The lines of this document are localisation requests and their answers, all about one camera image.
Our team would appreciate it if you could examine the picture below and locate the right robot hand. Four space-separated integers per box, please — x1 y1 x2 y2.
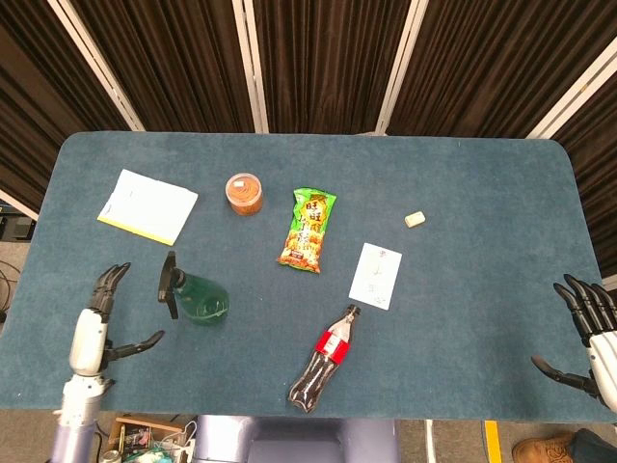
530 273 617 414

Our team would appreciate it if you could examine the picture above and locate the white screen frame post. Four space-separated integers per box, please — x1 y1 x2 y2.
524 34 617 140
231 0 270 134
373 0 429 136
46 0 146 132

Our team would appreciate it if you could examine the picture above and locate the brown leather shoe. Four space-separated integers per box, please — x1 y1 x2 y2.
511 431 576 463

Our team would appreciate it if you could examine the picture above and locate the purple robot base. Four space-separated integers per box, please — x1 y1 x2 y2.
192 414 401 463

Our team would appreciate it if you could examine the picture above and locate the white printed card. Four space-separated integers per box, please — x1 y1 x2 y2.
348 242 404 311

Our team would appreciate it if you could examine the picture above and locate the white notepad yellow edge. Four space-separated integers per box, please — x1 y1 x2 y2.
96 168 200 248

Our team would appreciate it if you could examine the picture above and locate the blue table mat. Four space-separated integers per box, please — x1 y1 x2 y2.
0 131 617 424

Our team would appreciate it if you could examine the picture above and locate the green snack bag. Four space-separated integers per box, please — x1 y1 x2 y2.
276 186 337 275

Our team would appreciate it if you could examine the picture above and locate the black pleated curtain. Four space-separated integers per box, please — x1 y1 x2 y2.
0 0 617 277

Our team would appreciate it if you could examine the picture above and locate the green spray bottle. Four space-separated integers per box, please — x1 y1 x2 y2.
157 251 230 327

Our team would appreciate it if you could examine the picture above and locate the wooden box of clutter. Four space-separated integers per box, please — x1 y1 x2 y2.
99 415 199 463

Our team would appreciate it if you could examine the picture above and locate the cola bottle red label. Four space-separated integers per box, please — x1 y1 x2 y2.
287 304 363 414

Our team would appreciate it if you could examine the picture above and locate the round orange snack tub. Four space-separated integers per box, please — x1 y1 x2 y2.
225 172 265 219

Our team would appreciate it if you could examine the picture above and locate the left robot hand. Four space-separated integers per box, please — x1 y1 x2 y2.
68 261 166 377

